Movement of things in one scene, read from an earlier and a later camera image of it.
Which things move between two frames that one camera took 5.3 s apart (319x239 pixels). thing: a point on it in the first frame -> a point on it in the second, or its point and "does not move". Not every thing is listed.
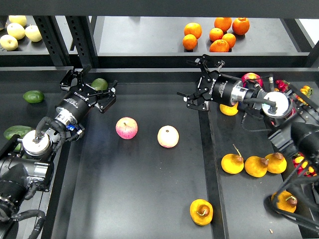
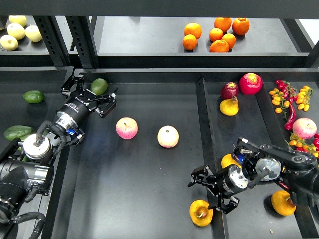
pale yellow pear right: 33,33 does not move
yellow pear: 201,211 does not move
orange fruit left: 193,28 does not move
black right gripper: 213,85 -> 229,180
